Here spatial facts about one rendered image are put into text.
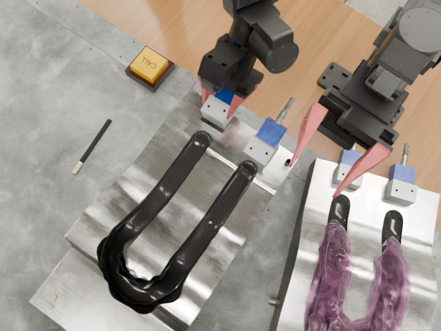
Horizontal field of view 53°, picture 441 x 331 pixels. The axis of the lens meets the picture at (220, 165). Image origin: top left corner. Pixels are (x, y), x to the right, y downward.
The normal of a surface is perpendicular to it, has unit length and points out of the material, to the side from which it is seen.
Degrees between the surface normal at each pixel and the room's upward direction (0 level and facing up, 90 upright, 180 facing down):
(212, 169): 3
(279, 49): 71
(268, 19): 19
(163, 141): 3
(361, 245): 29
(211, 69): 58
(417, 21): 2
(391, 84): 38
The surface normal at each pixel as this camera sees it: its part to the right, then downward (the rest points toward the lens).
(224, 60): 0.31, -0.70
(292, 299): -0.03, -0.04
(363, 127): 0.04, -0.28
